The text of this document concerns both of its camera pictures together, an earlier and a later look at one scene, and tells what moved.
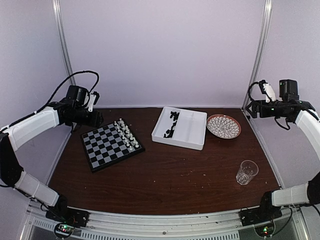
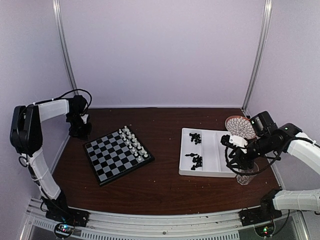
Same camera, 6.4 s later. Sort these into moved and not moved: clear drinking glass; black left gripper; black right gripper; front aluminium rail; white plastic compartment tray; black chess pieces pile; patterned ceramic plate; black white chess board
Moved: white plastic compartment tray; patterned ceramic plate; black chess pieces pile; black left gripper; black right gripper; black white chess board
Not moved: front aluminium rail; clear drinking glass
